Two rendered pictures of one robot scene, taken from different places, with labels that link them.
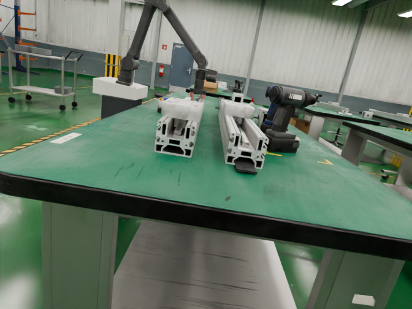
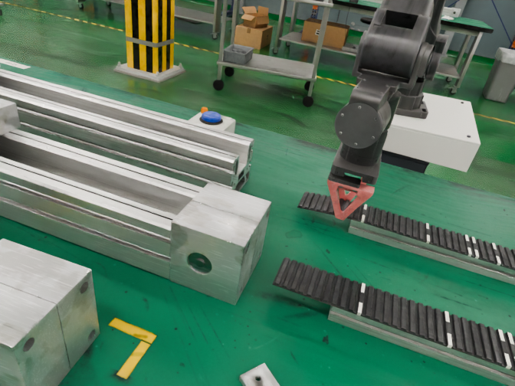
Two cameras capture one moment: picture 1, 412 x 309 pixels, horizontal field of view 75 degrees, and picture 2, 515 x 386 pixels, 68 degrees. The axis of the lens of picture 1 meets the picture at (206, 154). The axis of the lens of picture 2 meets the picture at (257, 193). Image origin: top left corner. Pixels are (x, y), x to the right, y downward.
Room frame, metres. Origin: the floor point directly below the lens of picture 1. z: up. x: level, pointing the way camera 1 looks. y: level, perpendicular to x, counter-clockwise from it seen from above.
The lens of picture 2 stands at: (1.66, -0.43, 1.14)
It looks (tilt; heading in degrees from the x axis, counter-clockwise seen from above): 32 degrees down; 106
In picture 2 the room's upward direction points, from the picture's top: 9 degrees clockwise
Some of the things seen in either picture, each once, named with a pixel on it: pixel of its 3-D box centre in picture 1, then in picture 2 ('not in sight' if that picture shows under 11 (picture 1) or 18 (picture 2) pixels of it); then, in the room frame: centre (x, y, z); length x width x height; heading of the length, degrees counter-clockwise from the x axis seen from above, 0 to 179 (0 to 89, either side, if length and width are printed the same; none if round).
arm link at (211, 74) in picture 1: (208, 70); (378, 90); (1.65, 0.07, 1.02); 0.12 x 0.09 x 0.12; 83
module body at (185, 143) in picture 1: (187, 116); (50, 114); (1.07, 0.10, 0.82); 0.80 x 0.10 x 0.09; 1
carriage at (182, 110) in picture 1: (183, 113); not in sight; (0.82, 0.09, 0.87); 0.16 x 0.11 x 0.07; 1
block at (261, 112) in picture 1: (263, 118); (28, 311); (1.41, -0.27, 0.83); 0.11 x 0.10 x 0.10; 94
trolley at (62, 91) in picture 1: (47, 76); not in sight; (4.79, 3.00, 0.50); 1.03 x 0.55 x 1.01; 96
